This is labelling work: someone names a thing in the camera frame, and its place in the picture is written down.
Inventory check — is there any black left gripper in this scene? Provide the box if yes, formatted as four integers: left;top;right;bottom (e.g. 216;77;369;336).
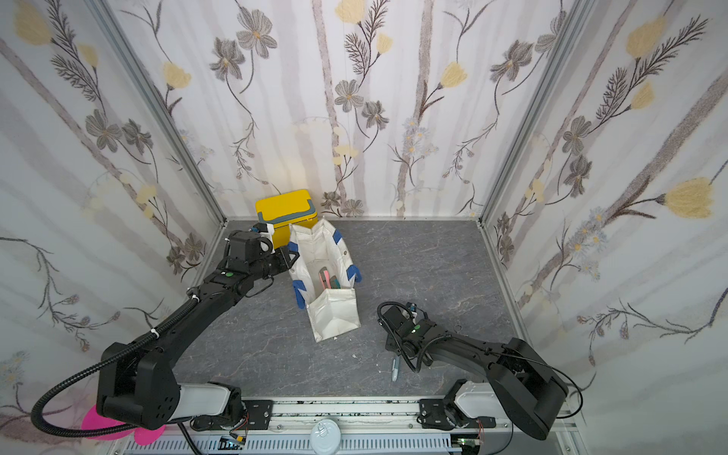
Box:
247;245;301;282

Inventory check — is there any grey blue utility knife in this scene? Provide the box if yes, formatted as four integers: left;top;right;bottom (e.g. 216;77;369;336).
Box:
391;356;400;382

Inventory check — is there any white Doraemon tote bag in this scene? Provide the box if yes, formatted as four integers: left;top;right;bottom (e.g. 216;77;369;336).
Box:
288;220;362;342

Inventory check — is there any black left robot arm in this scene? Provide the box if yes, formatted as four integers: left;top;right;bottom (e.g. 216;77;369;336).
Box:
96;231;300;430

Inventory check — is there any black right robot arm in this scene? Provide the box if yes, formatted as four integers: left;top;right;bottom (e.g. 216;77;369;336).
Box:
377;301;568;440

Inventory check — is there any yellow plastic box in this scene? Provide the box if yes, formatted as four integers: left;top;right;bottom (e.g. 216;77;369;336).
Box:
255;190;318;248

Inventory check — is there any white round knob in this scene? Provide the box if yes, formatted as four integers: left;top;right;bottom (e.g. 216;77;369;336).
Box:
310;419;342;455

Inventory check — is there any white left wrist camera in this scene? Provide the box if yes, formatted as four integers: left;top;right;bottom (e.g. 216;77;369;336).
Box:
250;222;275;236

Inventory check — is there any black corrugated left cable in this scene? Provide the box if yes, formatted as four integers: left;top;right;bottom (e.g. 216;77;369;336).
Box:
29;329;160;440

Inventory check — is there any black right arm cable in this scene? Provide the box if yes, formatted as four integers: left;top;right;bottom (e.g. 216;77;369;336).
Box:
511;351;585;421

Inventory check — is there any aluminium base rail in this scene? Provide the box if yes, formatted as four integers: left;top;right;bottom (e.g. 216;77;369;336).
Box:
104;394;588;454

